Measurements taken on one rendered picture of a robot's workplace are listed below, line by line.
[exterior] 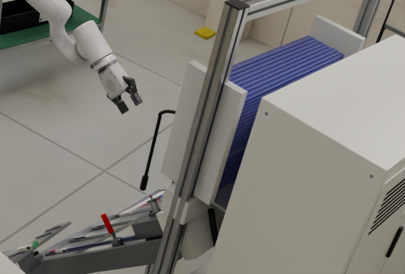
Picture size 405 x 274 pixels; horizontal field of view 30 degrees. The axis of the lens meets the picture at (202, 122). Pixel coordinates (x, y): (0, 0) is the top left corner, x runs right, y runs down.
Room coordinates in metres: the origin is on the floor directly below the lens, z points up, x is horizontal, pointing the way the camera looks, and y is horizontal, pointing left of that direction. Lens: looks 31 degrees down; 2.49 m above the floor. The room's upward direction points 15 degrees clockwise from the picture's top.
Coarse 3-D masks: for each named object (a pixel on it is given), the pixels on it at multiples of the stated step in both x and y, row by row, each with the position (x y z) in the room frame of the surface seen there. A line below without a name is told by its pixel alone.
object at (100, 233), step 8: (128, 216) 2.11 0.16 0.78; (136, 216) 2.07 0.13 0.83; (144, 216) 2.06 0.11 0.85; (112, 224) 2.05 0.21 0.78; (120, 224) 2.01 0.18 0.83; (128, 224) 1.99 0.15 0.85; (96, 232) 2.00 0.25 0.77; (104, 232) 1.96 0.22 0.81; (72, 240) 1.96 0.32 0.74; (80, 240) 1.95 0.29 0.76; (88, 240) 1.91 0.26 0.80; (96, 240) 1.87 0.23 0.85; (88, 248) 1.83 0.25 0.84; (48, 256) 1.86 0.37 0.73; (56, 256) 1.82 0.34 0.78
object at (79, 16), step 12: (0, 0) 3.78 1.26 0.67; (0, 12) 3.78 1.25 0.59; (84, 12) 4.60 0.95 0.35; (0, 24) 3.79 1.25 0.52; (48, 24) 4.28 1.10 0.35; (72, 24) 4.37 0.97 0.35; (96, 24) 4.48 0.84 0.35; (0, 36) 3.96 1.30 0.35; (12, 36) 4.00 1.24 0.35; (24, 36) 4.04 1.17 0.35; (36, 36) 4.08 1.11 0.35; (48, 36) 4.12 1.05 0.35; (0, 48) 3.82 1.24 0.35; (12, 48) 3.88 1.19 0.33
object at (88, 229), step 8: (152, 192) 2.35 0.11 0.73; (136, 200) 2.28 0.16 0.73; (120, 208) 2.21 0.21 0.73; (112, 216) 2.16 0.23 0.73; (96, 224) 2.09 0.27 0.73; (104, 224) 2.11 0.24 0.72; (80, 232) 2.02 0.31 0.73; (88, 232) 2.04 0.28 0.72; (64, 240) 1.96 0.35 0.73; (48, 248) 1.90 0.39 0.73; (56, 248) 1.92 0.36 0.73
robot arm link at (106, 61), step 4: (108, 56) 2.23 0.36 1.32; (112, 56) 2.24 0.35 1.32; (100, 60) 2.21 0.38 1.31; (104, 60) 2.21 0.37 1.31; (108, 60) 2.22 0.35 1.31; (112, 60) 2.23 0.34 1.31; (92, 64) 2.22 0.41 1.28; (96, 64) 2.21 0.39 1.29; (100, 64) 2.21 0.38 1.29; (104, 64) 2.21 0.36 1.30; (108, 64) 2.22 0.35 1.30; (96, 68) 2.21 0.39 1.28; (100, 68) 2.22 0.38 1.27
